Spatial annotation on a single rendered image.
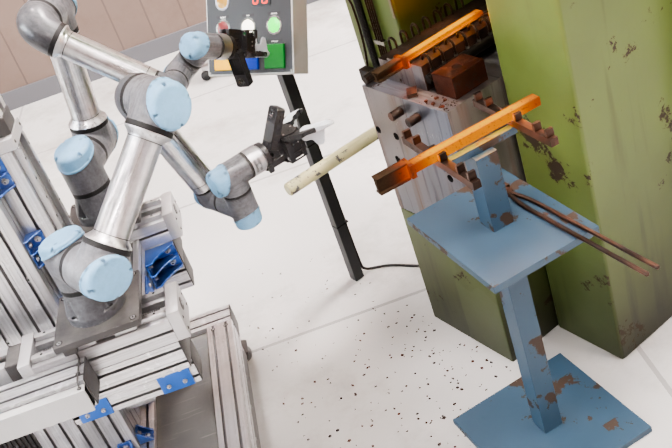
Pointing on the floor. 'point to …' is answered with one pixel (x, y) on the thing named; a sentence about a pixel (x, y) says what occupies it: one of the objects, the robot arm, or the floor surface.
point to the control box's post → (323, 181)
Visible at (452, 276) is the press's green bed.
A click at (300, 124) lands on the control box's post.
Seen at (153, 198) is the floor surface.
